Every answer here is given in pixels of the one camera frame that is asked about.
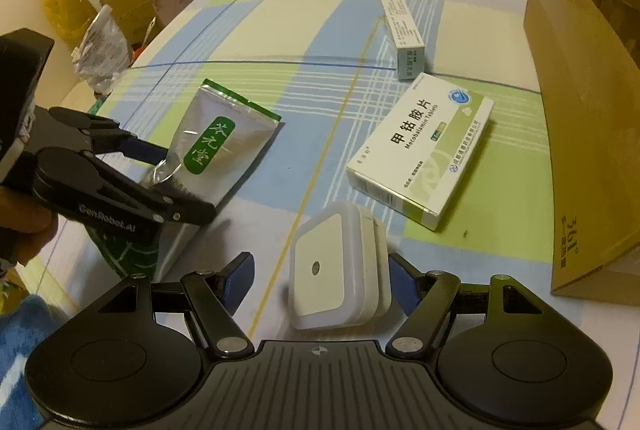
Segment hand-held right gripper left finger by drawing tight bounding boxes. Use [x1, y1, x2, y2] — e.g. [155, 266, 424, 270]
[97, 251, 256, 358]

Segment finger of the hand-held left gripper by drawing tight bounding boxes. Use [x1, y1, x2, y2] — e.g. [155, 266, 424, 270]
[67, 157, 217, 242]
[85, 112, 169, 167]

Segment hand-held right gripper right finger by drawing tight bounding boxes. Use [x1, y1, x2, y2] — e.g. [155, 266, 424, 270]
[386, 251, 546, 358]

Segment silver green foil pouch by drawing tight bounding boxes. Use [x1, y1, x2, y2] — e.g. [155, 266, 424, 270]
[140, 78, 282, 211]

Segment white plug night light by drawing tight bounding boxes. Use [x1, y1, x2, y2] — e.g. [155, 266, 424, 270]
[289, 200, 393, 331]

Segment checked cloth desktop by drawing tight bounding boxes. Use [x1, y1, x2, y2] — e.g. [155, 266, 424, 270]
[0, 0, 640, 361]

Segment person's left hand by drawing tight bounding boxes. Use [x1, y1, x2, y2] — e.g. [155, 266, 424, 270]
[0, 184, 57, 261]

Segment green leaf foil packet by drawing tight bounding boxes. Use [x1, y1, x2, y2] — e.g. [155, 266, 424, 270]
[87, 222, 163, 283]

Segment white crumpled plastic bag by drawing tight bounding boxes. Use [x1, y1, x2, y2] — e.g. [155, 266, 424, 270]
[72, 5, 136, 101]

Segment large white green medicine box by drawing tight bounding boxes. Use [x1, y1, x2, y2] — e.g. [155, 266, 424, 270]
[346, 72, 496, 232]

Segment blue cloth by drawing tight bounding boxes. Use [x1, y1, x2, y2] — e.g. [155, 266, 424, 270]
[0, 295, 76, 411]

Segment brown cardboard box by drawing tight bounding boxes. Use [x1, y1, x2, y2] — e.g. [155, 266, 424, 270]
[522, 0, 640, 311]

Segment narrow white medicine box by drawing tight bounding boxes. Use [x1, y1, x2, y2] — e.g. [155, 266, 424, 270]
[379, 0, 427, 82]

